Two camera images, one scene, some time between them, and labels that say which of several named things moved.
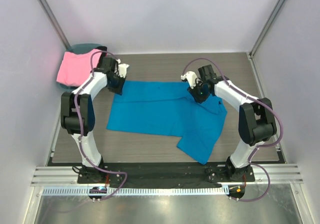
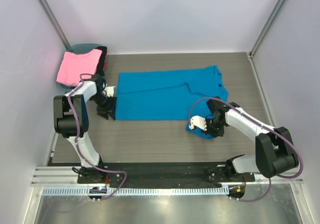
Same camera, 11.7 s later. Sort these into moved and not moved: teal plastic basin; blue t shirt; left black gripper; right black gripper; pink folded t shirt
Moved: left black gripper; blue t shirt; right black gripper
Not moved: teal plastic basin; pink folded t shirt
